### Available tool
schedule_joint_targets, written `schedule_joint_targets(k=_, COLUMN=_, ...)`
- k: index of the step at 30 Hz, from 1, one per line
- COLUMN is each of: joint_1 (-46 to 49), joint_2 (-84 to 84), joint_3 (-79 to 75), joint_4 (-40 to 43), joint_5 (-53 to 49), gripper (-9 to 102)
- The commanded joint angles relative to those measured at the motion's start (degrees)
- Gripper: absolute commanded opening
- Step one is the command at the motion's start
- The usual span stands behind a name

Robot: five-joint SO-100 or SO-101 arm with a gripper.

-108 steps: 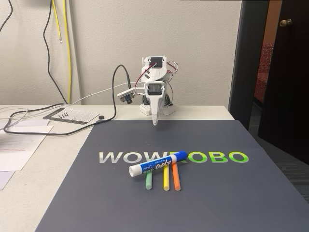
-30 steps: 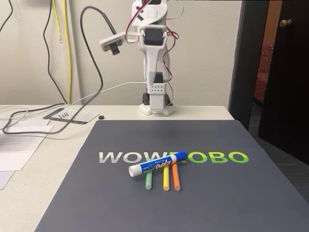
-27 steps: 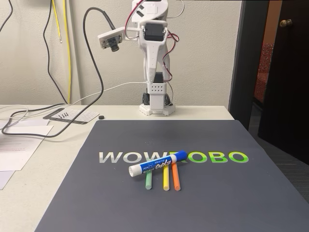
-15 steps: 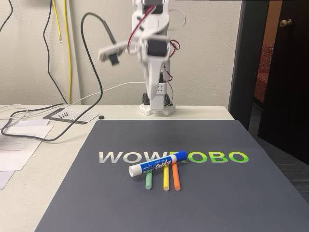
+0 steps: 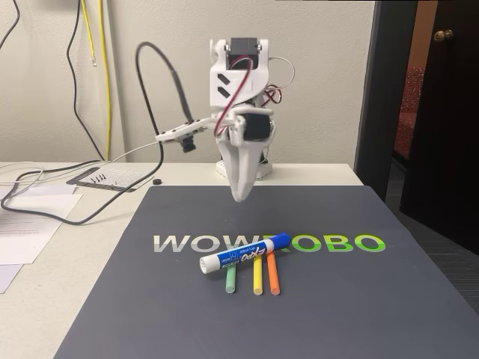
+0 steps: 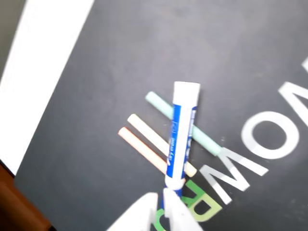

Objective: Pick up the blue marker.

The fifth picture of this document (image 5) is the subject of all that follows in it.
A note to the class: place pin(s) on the printed white paper sheet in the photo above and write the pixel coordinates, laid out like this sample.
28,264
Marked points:
33,239

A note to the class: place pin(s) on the red upholstered seat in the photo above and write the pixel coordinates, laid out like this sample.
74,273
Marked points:
409,112

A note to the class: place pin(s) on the green chalk stick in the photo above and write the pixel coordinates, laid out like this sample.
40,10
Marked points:
230,280

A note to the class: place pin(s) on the blank white paper sheet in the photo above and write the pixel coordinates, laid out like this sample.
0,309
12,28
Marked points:
56,200

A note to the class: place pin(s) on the striped screw card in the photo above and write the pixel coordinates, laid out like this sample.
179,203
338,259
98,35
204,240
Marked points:
127,178

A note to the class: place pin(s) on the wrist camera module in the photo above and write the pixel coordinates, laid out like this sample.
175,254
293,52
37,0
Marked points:
183,132

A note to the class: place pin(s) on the orange chalk stick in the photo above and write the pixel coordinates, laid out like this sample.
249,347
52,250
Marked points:
273,275

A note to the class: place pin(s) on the dark grey door frame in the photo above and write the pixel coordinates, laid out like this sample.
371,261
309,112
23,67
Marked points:
378,93

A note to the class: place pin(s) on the brass door knob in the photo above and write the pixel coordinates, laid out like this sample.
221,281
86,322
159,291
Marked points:
443,35

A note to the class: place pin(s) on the grey WOWROBO mat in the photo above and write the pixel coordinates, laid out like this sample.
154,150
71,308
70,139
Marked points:
337,318

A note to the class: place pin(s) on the small black round cap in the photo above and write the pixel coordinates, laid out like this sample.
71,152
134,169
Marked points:
157,181

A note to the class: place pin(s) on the blue whiteboard marker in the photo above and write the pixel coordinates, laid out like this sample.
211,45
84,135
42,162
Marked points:
243,254

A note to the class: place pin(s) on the pale lavender paper sheet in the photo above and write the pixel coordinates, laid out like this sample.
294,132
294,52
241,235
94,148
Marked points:
7,276

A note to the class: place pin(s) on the yellow chalk stick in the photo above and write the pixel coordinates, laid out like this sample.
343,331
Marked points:
257,278

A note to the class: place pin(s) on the dark wooden door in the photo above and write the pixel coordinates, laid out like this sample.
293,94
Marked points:
449,131

